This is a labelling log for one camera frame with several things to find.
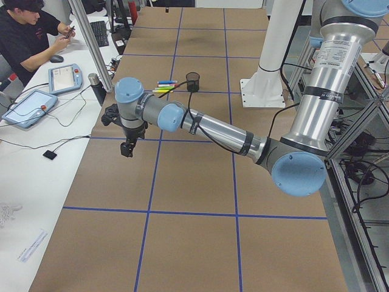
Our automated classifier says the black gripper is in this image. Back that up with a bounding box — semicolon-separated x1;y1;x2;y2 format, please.
120;123;148;158

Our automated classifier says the yellow highlighter pen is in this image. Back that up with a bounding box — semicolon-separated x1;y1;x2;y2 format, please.
152;89;174;94

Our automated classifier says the red marker pen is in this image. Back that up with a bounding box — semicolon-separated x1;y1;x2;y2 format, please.
156;84;177;89

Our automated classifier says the blue marker pen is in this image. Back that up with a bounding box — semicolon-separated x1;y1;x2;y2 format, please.
157;80;178;86

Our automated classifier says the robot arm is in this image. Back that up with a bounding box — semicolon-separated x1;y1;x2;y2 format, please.
115;1;388;196

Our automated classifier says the small black puck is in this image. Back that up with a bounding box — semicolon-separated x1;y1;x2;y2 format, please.
43;150;57;160

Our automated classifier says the brown paper table mat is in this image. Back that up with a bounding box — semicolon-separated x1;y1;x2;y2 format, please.
30;8;348;291

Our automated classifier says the far teach pendant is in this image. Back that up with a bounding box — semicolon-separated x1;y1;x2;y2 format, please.
48;63;83;95

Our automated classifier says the teach pendant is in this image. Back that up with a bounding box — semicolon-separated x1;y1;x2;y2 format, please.
2;89;58;129
48;63;83;95

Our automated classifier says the black mesh pen cup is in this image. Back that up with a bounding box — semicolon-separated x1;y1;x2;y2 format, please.
185;72;200;93

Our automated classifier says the near teach pendant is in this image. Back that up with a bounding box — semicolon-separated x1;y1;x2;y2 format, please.
2;89;58;129

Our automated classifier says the computer mouse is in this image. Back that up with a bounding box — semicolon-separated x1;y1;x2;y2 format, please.
50;55;64;63

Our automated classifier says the black keyboard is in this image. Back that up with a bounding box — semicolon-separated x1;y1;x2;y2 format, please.
90;21;109;47

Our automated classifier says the seated person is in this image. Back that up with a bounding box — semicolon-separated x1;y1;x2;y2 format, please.
1;0;75;86

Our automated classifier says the aluminium frame post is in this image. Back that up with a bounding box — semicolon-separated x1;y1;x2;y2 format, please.
68;0;114;92

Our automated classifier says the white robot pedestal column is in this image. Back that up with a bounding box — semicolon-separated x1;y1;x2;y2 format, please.
240;0;305;108

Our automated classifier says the aluminium frame rack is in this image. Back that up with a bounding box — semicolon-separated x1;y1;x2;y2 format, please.
288;39;389;292

